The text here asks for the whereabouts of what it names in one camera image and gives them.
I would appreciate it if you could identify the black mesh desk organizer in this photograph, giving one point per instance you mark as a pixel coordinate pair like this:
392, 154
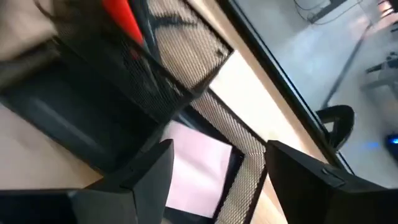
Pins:
199, 53

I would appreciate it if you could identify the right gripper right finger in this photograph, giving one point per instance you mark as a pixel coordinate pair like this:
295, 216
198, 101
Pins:
295, 174

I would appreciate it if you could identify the pink sticky note pad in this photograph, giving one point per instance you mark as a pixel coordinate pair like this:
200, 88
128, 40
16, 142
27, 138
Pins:
199, 168

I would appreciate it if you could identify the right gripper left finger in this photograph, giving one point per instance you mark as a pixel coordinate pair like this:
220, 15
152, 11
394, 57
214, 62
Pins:
152, 177

